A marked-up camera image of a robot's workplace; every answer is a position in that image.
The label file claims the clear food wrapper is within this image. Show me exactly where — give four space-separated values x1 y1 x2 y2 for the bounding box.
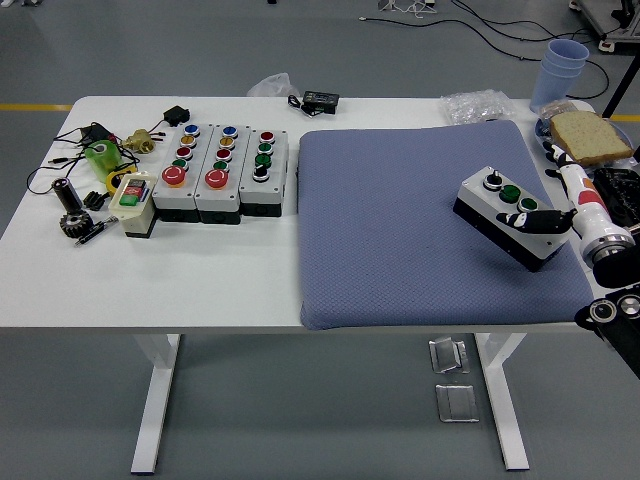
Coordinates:
538 99 592 121

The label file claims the small white switch box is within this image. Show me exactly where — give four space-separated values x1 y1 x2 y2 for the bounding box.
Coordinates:
108 170 159 240

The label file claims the grey four-button control box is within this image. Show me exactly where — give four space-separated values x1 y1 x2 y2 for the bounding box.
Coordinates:
452 166 574 274
238 128 291 217

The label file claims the thin black cable with plug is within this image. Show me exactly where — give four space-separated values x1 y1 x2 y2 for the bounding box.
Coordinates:
27 124 141 196

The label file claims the black power adapter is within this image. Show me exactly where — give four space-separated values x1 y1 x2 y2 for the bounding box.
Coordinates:
79 122 115 146

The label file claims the slice of white bread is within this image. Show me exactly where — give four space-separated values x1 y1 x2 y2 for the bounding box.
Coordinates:
548 111 636 166

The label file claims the white cable bundle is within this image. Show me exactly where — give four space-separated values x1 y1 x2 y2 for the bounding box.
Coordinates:
378 0 437 14

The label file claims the brass valve fitting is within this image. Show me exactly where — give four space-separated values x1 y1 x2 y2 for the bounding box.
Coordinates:
122 128 154 156

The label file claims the clear plastic bag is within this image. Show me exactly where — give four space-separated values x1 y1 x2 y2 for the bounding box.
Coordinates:
246 72 292 99

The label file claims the black metal gear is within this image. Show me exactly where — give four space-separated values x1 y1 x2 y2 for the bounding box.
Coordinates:
58 208 94 242

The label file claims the black digital meter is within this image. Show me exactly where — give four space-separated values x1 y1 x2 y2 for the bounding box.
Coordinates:
287 89 341 117

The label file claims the clear bubble wrap bag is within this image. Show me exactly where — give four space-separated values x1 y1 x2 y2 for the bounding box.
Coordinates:
439 88 514 125

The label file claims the grey five-button emergency stop box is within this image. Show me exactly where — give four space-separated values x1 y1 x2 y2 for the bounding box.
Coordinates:
151 123 214 223
194 124 252 225

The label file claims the green translucent tape roll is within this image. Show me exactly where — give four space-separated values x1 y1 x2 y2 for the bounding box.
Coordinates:
83 139 125 182

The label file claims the black pen-shaped tool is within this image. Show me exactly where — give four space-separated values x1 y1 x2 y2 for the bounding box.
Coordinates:
73 215 120 249

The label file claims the black floor cable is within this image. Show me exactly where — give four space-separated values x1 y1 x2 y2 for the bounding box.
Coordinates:
358 0 612 101

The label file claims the metal equipment frame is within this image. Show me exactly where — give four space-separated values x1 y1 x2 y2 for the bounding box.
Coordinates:
569 0 640 51

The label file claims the blue-grey quilted mat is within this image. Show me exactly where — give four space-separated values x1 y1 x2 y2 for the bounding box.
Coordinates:
295 118 597 332

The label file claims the black mechanical part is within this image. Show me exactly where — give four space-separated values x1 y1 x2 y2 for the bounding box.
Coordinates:
592 167 640 227

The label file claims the light blue plastic cup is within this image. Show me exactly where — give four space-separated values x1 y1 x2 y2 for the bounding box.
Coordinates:
545 38 591 65
541 53 589 74
530 62 586 114

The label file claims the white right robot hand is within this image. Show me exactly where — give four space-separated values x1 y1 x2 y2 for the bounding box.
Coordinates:
495 141 632 252

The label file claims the blue plate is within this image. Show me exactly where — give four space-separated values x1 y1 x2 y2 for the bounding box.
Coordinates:
533 114 640 169

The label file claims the yellow tape roll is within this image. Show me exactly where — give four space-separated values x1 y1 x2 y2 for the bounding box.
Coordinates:
104 169 134 194

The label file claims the white table leg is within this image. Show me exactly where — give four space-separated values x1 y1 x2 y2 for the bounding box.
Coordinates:
130 333 182 475
474 332 530 472

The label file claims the black metal cylinder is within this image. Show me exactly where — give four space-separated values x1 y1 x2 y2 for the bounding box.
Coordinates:
52 178 85 214

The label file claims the silver floor plate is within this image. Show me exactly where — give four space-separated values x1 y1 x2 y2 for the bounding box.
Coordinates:
428 337 471 375
434 383 480 424

